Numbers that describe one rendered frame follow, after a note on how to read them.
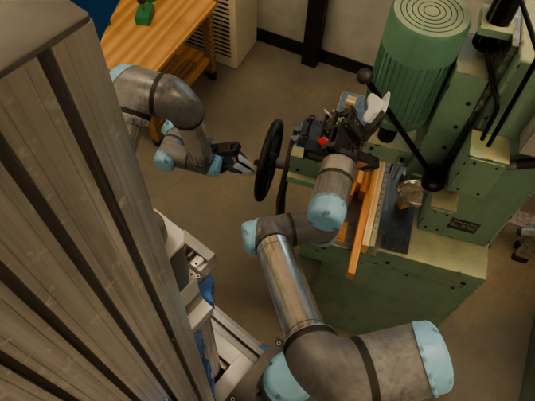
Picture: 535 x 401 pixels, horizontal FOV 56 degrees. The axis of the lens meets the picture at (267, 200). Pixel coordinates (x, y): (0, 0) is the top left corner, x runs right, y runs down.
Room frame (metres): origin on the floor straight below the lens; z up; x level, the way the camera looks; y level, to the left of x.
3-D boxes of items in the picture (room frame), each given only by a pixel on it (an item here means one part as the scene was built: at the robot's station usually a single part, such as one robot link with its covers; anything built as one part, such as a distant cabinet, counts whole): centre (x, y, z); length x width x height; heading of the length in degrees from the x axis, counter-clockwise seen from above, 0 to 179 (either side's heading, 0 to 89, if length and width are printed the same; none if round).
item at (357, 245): (0.85, -0.31, 0.92); 0.60 x 0.02 x 0.04; 167
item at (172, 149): (1.00, 0.33, 0.82); 0.11 x 0.11 x 0.08; 76
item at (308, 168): (0.98, -0.14, 0.91); 0.15 x 0.14 x 0.09; 167
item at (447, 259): (0.90, -0.45, 0.76); 0.57 x 0.45 x 0.09; 77
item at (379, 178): (0.93, -0.35, 0.92); 0.60 x 0.02 x 0.05; 167
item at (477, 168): (0.73, -0.50, 1.23); 0.09 x 0.08 x 0.15; 77
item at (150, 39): (2.00, 0.71, 0.32); 0.66 x 0.57 x 0.64; 156
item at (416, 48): (0.93, -0.33, 1.35); 0.18 x 0.18 x 0.31
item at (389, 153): (0.93, -0.35, 1.03); 0.14 x 0.07 x 0.09; 77
